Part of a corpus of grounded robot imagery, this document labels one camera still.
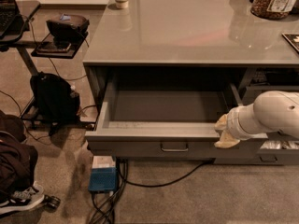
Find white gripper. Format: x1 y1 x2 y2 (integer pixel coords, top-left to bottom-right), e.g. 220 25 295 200
214 105 268 148

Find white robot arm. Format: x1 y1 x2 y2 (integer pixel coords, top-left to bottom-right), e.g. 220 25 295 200
214 91 299 148

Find grey drawer cabinet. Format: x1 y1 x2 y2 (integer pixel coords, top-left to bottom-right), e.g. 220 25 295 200
82 0 299 166

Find dark framed card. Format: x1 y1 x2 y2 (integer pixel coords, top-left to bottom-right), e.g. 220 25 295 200
282 33 299 53

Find blue white electronic box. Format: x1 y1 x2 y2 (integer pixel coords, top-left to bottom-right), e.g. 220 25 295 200
89 156 118 193

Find jar of nuts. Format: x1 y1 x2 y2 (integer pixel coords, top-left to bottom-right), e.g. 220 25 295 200
250 0 297 20

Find black backpack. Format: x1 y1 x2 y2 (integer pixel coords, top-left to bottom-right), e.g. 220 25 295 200
30 72 80 136

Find black tray shelf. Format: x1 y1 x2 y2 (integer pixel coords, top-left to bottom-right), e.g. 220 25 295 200
31 33 88 59

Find chair caster wheel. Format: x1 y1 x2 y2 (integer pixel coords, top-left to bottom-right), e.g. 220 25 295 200
44 195 61 210

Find black pouch on tray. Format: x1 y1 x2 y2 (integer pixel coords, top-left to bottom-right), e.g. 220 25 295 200
46 14 90 40

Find smartphone on tray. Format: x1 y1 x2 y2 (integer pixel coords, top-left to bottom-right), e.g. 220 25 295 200
37 41 71 53

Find black white sneaker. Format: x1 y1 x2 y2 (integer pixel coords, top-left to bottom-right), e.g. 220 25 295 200
0 182 44 215

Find seated person dark clothes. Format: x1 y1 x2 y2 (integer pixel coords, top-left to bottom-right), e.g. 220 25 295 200
0 112 38 205

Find black side desk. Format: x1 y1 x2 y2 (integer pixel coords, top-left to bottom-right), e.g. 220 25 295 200
0 0 40 76

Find black laptop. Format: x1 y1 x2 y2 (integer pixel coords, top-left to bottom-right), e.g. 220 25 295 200
0 0 20 37

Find black floor cable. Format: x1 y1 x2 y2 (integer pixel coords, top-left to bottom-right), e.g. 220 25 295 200
89 159 213 224

